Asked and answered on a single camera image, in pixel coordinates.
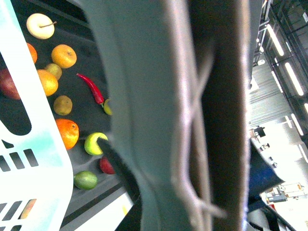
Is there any light teal shopping basket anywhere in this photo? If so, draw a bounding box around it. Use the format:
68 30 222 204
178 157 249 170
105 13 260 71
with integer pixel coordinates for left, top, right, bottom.
0 0 73 231

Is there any green avocado right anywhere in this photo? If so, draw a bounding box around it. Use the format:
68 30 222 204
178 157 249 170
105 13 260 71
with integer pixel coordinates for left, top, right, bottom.
74 171 98 190

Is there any brown kiwi lower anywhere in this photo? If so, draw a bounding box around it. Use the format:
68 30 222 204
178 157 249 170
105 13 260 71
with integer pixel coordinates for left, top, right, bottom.
53 95 73 116

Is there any black front display tray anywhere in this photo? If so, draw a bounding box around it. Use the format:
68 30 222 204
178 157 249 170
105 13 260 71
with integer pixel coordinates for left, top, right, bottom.
0 0 131 231

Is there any white pear with stem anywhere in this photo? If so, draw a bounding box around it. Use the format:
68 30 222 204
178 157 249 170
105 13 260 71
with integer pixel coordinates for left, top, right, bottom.
26 13 57 39

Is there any yellow green pear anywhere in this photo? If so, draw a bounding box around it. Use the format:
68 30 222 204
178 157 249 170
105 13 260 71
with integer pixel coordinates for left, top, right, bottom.
103 99 113 116

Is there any large orange right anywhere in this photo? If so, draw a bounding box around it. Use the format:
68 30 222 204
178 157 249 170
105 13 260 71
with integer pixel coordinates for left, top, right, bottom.
55 118 79 150

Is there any red striped apple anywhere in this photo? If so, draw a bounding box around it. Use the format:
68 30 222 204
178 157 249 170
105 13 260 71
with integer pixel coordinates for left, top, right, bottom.
0 68 21 100

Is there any pale peach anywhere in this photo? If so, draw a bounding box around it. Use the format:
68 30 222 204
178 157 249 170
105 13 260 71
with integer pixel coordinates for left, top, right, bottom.
19 199 37 219

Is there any small orange tangerine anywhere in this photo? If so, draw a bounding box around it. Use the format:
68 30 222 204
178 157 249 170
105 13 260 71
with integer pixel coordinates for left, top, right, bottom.
27 43 38 63

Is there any brown kiwi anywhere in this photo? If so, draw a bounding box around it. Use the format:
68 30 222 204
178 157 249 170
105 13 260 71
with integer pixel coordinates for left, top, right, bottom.
53 95 73 116
44 63 62 80

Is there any yellow orange apple front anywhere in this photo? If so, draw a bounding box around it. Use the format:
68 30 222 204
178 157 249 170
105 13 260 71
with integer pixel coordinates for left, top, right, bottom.
37 69 58 97

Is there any green apple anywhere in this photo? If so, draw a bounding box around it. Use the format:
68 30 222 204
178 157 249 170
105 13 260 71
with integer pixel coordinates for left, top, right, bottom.
84 132 108 156

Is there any red chili pepper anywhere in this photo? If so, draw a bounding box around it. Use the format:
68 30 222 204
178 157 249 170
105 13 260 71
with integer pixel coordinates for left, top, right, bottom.
76 73 105 107

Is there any yellow orange apple back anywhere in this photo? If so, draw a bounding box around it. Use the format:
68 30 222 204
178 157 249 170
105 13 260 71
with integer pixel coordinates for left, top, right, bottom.
51 44 77 69

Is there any brown kiwi upper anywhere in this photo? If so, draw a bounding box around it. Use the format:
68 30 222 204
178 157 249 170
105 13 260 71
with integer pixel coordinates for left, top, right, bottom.
44 63 62 80

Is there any red apple right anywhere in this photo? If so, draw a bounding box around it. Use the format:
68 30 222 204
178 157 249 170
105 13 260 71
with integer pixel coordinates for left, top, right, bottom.
99 156 115 175

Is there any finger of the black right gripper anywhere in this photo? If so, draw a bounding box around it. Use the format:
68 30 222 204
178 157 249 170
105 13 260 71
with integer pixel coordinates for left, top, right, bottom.
96 137 142 207

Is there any yellow orange apple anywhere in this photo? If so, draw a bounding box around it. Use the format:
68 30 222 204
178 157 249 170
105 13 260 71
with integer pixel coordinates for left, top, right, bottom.
37 69 58 97
51 44 77 69

